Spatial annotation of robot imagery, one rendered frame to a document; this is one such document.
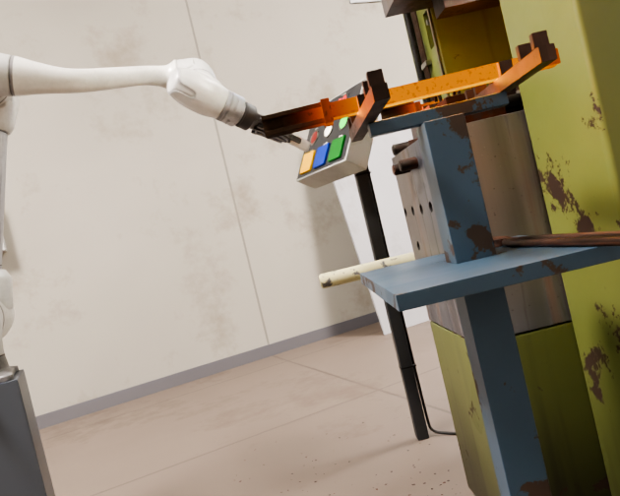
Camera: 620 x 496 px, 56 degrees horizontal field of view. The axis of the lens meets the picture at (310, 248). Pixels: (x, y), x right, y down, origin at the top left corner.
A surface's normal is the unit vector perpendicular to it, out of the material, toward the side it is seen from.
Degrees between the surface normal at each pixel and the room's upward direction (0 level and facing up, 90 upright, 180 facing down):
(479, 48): 90
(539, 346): 90
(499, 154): 90
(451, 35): 90
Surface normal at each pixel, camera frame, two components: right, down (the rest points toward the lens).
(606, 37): 0.06, 0.01
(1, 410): 0.38, -0.07
